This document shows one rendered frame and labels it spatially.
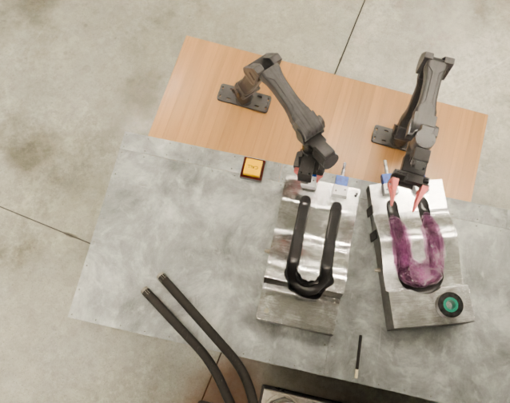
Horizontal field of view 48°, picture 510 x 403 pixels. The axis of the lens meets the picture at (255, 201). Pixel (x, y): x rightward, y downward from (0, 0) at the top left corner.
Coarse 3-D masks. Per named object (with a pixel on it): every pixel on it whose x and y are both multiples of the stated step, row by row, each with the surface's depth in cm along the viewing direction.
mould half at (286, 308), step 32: (288, 192) 196; (320, 192) 196; (352, 192) 196; (288, 224) 194; (320, 224) 194; (352, 224) 193; (320, 256) 188; (288, 288) 189; (288, 320) 187; (320, 320) 187
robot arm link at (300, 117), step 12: (276, 60) 170; (252, 72) 172; (264, 72) 170; (276, 72) 170; (252, 84) 180; (276, 84) 170; (288, 84) 170; (276, 96) 173; (288, 96) 169; (288, 108) 170; (300, 108) 169; (300, 120) 169; (312, 120) 169; (312, 132) 170
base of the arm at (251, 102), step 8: (224, 88) 217; (232, 88) 217; (224, 96) 216; (232, 96) 216; (256, 96) 216; (264, 96) 216; (240, 104) 214; (248, 104) 214; (256, 104) 215; (264, 104) 215; (264, 112) 214
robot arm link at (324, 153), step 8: (320, 136) 173; (304, 144) 173; (312, 144) 172; (320, 144) 172; (328, 144) 171; (320, 152) 171; (328, 152) 170; (320, 160) 173; (328, 160) 171; (336, 160) 174; (328, 168) 174
